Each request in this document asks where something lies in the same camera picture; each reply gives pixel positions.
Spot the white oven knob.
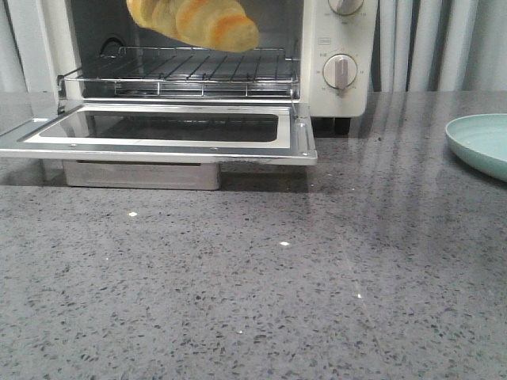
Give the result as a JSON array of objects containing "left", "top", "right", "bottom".
[
  {"left": 328, "top": 0, "right": 364, "bottom": 16},
  {"left": 322, "top": 54, "right": 358, "bottom": 90}
]

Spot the upper white oven knob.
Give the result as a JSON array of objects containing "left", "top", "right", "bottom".
[{"left": 328, "top": 0, "right": 364, "bottom": 16}]

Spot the lower white oven knob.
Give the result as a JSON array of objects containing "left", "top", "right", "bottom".
[{"left": 322, "top": 54, "right": 358, "bottom": 90}]

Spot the silver door handle bar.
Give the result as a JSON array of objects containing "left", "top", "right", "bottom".
[{"left": 63, "top": 160, "right": 221, "bottom": 190}]

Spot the glass oven door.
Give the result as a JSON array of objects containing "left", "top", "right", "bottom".
[{"left": 1, "top": 99, "right": 318, "bottom": 165}]

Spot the grey pleated curtain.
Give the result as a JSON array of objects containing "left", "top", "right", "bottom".
[{"left": 1, "top": 1, "right": 506, "bottom": 93}]

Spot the golden croissant bread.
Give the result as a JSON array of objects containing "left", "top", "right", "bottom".
[{"left": 126, "top": 0, "right": 260, "bottom": 52}]

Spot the metal wire oven rack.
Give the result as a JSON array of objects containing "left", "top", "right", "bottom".
[{"left": 57, "top": 47, "right": 299, "bottom": 100}]

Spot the light green round plate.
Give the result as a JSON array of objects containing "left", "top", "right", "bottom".
[{"left": 445, "top": 113, "right": 507, "bottom": 182}]

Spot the white Toshiba toaster oven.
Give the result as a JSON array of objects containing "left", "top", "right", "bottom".
[{"left": 1, "top": 1, "right": 378, "bottom": 139}]

